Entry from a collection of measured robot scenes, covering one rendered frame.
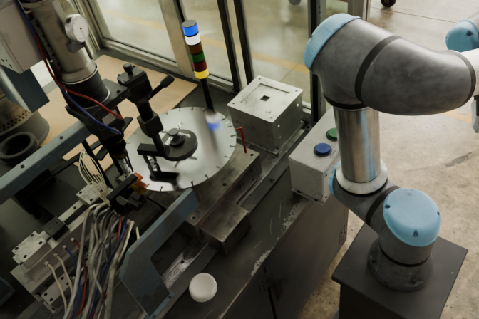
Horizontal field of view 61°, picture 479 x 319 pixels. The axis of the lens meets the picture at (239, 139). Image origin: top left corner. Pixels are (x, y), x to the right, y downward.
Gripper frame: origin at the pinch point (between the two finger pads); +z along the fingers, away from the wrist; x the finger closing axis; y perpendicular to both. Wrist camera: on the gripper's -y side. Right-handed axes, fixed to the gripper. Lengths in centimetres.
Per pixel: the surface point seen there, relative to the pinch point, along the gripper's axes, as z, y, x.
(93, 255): 0, -99, -32
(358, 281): 16, -36, -37
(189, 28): -25, -73, 26
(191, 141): -5, -75, -2
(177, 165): -4, -79, -10
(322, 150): 0.3, -39.6, -6.8
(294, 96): 0.8, -44.1, 18.9
